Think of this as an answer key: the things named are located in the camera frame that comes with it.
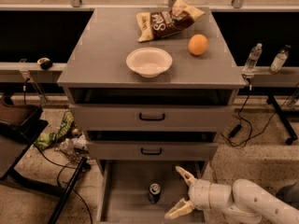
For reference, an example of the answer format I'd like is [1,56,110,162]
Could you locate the black power cable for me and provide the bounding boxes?
[221,83,299,148]

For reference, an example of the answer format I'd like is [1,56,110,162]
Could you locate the black tape measure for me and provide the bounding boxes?
[37,57,52,70]

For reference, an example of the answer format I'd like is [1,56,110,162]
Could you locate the grey drawer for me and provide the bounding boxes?
[70,105,234,132]
[87,141,218,161]
[96,161,208,224]

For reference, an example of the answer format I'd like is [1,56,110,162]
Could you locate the middle grey drawer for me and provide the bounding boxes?
[87,141,218,161]

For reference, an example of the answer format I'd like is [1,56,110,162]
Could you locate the black table leg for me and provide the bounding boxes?
[266,94,298,145]

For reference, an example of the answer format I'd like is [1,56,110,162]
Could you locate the orange fruit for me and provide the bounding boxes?
[188,35,208,56]

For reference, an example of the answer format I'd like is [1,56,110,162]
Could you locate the dark pepsi can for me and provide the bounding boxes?
[148,183,161,203]

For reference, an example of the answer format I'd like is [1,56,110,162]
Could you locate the top grey drawer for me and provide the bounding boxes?
[70,105,234,132]

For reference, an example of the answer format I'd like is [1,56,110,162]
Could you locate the crumpled clear plastic bottle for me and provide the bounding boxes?
[57,137,89,161]

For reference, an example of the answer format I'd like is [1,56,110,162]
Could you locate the bottom grey drawer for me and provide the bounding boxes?
[96,161,208,224]

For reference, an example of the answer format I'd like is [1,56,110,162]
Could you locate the black floor cable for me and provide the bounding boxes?
[34,143,94,224]

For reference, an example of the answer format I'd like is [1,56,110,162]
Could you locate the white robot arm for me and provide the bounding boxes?
[164,166,299,224]

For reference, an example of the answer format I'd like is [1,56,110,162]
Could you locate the brown chip bag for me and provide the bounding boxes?
[136,0,205,42]

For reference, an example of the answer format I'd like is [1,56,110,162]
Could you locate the white paper bowl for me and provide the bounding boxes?
[126,48,173,77]

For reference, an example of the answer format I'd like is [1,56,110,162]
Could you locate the grey drawer cabinet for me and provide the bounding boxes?
[57,7,247,175]

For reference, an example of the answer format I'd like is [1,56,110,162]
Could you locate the green snack bag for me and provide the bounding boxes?
[34,111,75,150]

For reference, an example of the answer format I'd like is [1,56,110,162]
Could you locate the black cart frame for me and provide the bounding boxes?
[0,95,87,224]

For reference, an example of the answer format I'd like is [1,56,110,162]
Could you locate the clear water bottle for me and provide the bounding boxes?
[243,43,263,72]

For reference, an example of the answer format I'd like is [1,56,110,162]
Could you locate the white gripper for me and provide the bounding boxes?
[164,166,211,219]

